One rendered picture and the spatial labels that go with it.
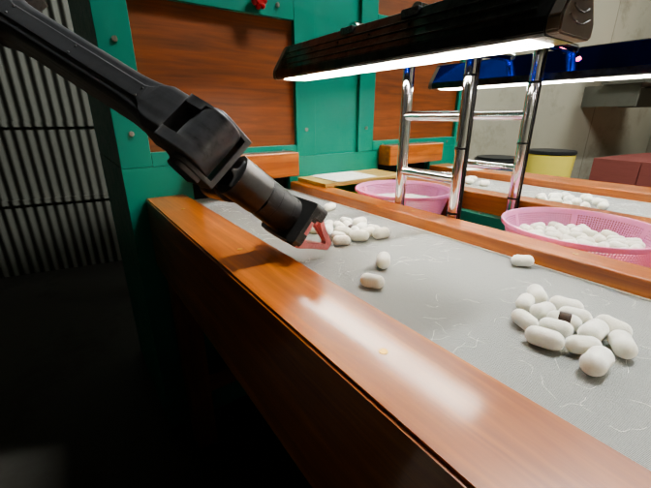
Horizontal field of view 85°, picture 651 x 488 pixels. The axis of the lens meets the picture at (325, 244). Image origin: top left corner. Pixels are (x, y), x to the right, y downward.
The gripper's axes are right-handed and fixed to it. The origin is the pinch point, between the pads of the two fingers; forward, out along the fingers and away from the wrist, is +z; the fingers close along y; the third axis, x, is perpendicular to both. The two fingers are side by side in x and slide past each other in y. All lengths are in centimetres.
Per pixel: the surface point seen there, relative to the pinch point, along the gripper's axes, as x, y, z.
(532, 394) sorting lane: 4.4, -35.3, -1.7
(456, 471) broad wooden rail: 10.9, -36.6, -13.1
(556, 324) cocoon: -3.4, -32.6, 5.0
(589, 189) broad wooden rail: -60, -6, 71
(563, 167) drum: -195, 91, 264
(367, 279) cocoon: 2.1, -12.8, -1.2
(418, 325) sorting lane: 4.1, -22.7, -1.4
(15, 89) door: 5, 234, -57
